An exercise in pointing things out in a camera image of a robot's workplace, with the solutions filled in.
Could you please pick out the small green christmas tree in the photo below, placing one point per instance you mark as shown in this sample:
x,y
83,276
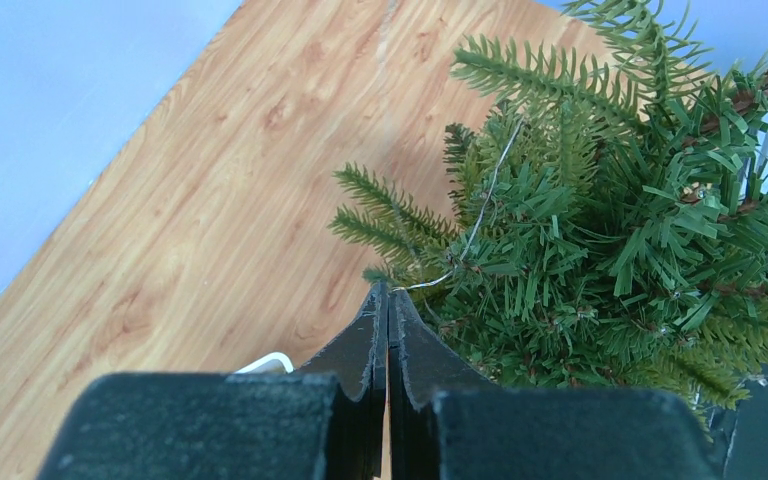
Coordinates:
x,y
610,218

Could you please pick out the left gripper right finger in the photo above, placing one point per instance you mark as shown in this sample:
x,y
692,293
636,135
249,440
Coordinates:
x,y
448,421

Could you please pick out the white ornament tray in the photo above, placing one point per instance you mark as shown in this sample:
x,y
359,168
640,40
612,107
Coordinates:
x,y
274,362

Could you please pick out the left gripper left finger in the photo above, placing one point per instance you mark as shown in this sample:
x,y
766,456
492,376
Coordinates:
x,y
321,421

